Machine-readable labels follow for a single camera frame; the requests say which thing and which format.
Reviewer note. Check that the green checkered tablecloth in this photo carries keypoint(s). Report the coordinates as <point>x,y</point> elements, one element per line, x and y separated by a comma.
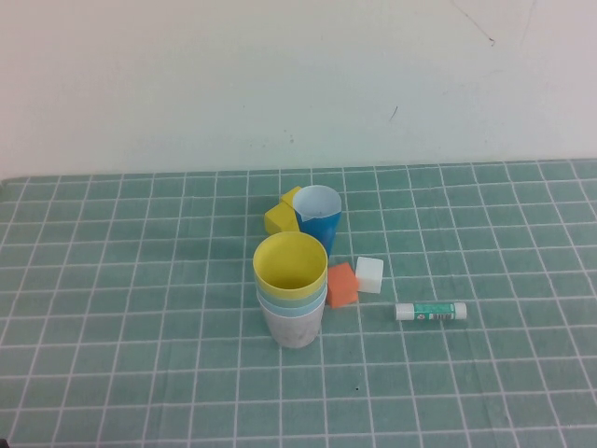
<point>186,373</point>

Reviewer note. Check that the dark blue paper cone cup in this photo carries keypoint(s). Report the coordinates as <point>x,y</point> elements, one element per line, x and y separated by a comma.
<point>319,228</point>

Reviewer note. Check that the orange block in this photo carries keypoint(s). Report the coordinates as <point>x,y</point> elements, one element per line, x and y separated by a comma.
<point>342,284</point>

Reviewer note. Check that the large yellow block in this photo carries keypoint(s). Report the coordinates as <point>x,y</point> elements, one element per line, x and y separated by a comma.
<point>277,219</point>

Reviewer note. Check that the small yellow block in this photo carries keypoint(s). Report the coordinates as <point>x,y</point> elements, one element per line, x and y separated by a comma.
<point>290,196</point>

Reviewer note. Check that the light blue plastic cup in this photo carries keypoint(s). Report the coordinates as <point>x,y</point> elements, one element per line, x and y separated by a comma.
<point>319,305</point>

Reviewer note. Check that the yellow plastic cup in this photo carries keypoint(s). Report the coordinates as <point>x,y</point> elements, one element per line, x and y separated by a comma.
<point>289,266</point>

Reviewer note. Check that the pale green plastic cup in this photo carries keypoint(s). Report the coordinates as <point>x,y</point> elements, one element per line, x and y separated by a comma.
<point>322,295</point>

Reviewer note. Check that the white marbled plastic cup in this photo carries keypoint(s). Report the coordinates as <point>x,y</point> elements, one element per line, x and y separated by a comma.
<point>294,331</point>

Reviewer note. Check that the green white glue stick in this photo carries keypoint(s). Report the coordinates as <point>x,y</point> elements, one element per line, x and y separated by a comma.
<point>429,311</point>

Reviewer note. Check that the white block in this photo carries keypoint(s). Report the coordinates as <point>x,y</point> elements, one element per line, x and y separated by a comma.
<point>369,275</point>

